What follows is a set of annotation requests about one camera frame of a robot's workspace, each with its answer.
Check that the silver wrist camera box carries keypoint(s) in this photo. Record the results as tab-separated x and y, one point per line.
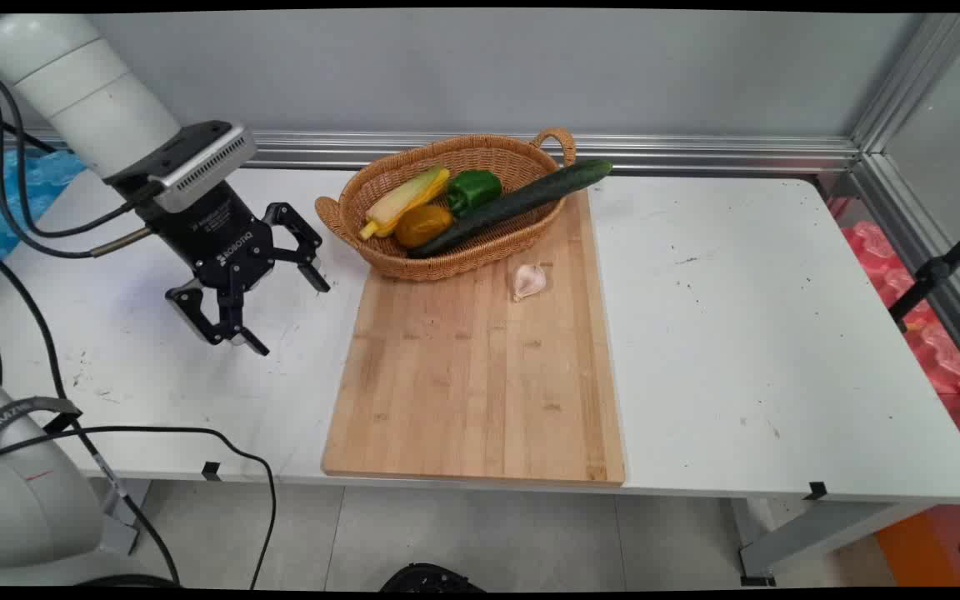
197	162

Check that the woven wicker basket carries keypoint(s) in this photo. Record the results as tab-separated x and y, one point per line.
492	242

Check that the blue bubble wrap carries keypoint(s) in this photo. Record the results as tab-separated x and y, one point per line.
9	200

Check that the bamboo cutting board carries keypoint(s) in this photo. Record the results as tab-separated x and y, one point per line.
480	358

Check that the black round object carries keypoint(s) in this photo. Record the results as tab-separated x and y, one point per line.
430	577

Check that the white garlic bulb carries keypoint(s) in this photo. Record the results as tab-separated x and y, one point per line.
528	280

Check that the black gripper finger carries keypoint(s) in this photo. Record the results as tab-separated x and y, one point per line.
297	242
217	321

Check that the yellow corn cob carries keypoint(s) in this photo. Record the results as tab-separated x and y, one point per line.
403	202

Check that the pink bubble wrap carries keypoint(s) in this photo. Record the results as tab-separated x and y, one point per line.
905	304

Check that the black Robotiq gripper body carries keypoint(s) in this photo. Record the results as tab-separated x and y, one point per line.
217	233

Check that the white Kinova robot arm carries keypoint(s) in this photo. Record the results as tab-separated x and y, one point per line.
72	87

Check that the green bell pepper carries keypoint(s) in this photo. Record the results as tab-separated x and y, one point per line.
473	190

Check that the black tripod stand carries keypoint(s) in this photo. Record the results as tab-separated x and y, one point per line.
938	271

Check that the long green cucumber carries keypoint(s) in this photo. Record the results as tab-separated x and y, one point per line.
522	200

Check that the grey table leg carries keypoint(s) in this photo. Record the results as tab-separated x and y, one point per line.
830	529

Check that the aluminium frame rail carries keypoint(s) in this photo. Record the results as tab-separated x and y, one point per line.
555	152

